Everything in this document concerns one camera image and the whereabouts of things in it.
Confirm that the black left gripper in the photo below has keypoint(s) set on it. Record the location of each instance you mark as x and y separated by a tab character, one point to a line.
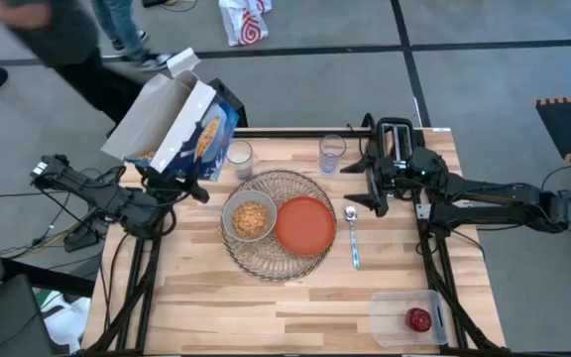
164	184

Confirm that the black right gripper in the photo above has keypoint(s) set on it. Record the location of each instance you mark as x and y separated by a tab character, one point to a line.
389	181

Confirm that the blue cereal box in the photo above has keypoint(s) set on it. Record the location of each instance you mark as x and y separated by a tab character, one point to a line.
166	119

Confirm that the red apple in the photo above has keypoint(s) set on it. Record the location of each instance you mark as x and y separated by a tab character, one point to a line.
418	320

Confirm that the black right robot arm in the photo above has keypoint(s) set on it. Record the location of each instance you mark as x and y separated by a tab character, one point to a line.
493	203

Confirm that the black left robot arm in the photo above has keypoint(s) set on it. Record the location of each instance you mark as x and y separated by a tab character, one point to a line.
107	198

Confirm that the beige ceramic bowl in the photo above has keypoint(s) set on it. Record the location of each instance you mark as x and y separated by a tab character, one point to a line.
228	218

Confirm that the empty blue-tinted glass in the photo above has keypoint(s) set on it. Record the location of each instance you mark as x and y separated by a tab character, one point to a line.
331	156

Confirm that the glass of milk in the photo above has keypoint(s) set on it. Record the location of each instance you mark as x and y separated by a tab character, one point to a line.
240	161

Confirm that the cereal flakes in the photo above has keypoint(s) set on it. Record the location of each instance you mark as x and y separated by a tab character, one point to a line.
250	219

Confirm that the black toaster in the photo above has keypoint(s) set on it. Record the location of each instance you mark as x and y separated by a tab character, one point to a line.
394	131

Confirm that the orange-red plate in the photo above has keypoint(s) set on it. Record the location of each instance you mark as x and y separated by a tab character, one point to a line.
305	225

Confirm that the round woven placemat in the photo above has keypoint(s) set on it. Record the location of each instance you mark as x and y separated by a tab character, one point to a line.
265	263

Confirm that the clear plastic container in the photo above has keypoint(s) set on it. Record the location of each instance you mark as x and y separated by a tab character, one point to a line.
389	317

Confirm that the white red-swirl shopping bag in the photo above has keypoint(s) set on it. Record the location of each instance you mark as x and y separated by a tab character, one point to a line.
243	22

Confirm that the person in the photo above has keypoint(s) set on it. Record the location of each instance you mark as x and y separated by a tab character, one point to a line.
122	30
67	44

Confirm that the white plastic bag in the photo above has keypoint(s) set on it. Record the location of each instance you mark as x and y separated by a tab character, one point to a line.
67	322

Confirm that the black hazard-striped floor mat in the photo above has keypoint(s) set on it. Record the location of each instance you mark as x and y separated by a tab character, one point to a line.
570	126

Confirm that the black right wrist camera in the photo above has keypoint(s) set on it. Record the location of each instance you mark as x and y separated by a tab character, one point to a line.
426	166

